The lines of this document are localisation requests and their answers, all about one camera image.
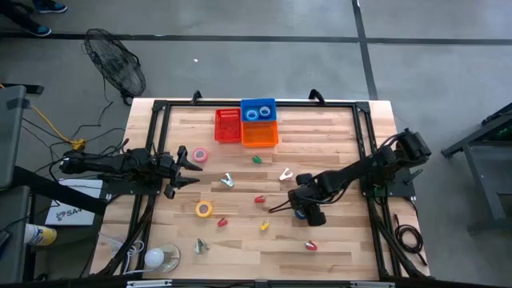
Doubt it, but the yellow tape roll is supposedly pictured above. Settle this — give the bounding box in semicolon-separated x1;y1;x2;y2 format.
194;200;214;219

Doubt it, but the orange plastic basket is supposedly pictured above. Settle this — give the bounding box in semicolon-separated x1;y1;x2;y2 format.
241;120;280;148

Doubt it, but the person's leg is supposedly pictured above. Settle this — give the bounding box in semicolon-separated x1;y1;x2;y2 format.
0;0;41;34

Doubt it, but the grey metal stand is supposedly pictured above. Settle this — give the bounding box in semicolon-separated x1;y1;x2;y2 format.
441;102;512;235

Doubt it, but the yellow cable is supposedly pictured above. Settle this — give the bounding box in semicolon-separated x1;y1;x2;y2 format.
0;82;87;151

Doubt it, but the white light bulb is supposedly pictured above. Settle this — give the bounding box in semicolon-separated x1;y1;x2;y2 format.
143;247;166;269

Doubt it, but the black coiled cable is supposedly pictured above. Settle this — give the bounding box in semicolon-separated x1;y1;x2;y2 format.
393;214;428;267

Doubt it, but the black floor fan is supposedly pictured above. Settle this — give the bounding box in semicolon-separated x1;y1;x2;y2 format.
82;27;147;106

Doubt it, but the black diagonal beam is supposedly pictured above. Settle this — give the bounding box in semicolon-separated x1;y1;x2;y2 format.
11;166;110;217

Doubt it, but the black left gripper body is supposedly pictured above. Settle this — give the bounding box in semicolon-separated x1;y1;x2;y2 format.
154;151;182;188

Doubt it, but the yellow white spray can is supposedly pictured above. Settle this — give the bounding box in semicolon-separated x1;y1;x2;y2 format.
23;223;58;246

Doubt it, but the white cable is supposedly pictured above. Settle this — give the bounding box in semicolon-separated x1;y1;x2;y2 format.
98;234;147;275

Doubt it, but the person's shoe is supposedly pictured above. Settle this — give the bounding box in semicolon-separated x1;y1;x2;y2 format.
30;24;52;38
31;0;68;15

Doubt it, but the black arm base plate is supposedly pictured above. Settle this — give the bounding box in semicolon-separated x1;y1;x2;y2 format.
358;166;417;200
99;178;162;198

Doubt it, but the pink tape roll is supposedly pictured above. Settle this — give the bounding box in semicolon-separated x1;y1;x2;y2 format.
192;147;211;163

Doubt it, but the silver metal bracket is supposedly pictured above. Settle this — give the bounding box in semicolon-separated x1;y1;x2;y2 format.
126;279;173;288
350;281;396;288

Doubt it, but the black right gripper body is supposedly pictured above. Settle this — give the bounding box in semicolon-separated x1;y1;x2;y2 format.
287;179;328;213

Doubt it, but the blue plastic basket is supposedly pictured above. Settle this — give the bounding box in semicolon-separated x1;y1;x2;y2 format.
240;98;278;122

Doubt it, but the white paper sign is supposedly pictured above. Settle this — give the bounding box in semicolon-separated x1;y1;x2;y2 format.
44;178;104;227

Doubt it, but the red plastic basket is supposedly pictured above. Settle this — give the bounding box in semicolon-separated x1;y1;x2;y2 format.
214;108;243;144

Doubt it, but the grey equipment cart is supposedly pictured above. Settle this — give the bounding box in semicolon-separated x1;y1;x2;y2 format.
0;82;46;285

